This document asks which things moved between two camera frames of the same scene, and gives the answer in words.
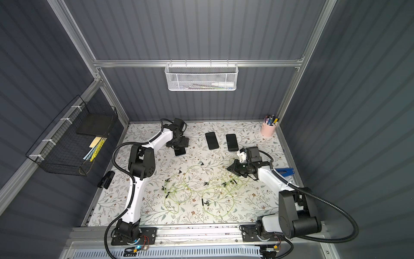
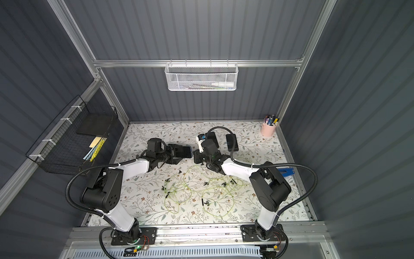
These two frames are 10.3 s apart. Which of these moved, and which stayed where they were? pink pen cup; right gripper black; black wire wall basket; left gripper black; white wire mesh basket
Moved: right gripper black; left gripper black
Stayed: white wire mesh basket; pink pen cup; black wire wall basket
